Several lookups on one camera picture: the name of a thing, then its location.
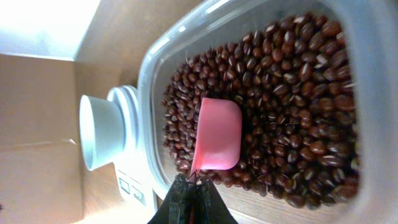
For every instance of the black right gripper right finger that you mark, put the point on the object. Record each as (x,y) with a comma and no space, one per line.
(208,206)

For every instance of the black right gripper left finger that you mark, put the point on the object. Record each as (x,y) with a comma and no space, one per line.
(176,207)

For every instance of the pink measuring scoop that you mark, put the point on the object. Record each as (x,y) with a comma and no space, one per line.
(219,134)

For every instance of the white digital kitchen scale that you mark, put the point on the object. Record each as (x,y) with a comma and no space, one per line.
(132,170)

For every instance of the white bowl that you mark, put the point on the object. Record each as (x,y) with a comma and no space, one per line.
(101,131)

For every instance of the red adzuki beans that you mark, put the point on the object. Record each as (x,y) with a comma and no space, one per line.
(293,83)

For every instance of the clear plastic container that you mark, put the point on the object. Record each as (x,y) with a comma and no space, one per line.
(371,34)

